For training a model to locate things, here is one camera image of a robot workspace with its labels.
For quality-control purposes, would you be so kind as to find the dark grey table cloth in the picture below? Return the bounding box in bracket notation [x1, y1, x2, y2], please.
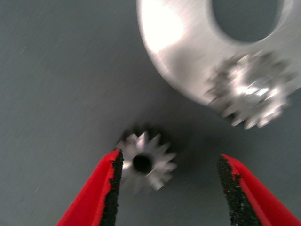
[0, 0, 301, 226]

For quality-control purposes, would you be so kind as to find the small steel planetary gear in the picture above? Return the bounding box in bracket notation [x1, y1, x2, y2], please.
[115, 128, 178, 193]
[203, 52, 294, 130]

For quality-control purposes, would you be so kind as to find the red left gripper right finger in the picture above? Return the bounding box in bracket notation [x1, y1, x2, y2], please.
[216, 153, 301, 226]

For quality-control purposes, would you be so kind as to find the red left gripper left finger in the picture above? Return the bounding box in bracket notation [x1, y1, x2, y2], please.
[55, 148, 125, 226]

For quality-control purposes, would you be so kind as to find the round metal carrier plate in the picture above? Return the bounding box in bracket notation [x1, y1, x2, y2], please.
[136, 0, 301, 111]

